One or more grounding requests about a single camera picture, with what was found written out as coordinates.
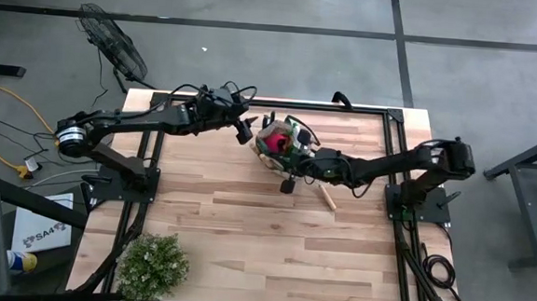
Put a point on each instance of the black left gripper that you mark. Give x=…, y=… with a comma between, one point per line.
x=220, y=108

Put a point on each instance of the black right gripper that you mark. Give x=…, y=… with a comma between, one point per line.
x=321, y=165

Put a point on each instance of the beige green gardening bag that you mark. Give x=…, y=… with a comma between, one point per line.
x=277, y=125

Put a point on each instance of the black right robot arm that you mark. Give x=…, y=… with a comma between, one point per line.
x=389, y=165

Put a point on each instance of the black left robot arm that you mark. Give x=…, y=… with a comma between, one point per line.
x=135, y=121

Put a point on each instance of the black table clamp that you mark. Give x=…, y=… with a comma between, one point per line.
x=342, y=99

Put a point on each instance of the black floor fan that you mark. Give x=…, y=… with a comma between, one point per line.
x=114, y=43

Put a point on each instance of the green artificial bush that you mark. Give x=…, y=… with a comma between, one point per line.
x=151, y=267

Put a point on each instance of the black metal stand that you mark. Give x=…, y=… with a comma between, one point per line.
x=530, y=155

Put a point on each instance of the small power adapter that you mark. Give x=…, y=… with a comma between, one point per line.
x=31, y=166

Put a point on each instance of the white cardboard box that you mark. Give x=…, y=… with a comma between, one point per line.
x=42, y=225

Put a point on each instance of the black floor bar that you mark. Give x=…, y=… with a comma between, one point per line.
x=2, y=70

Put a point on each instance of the yellow blue bottle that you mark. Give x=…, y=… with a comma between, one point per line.
x=28, y=263

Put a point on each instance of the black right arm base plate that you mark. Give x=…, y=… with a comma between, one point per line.
x=428, y=215

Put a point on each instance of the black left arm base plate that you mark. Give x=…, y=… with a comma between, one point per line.
x=107, y=192

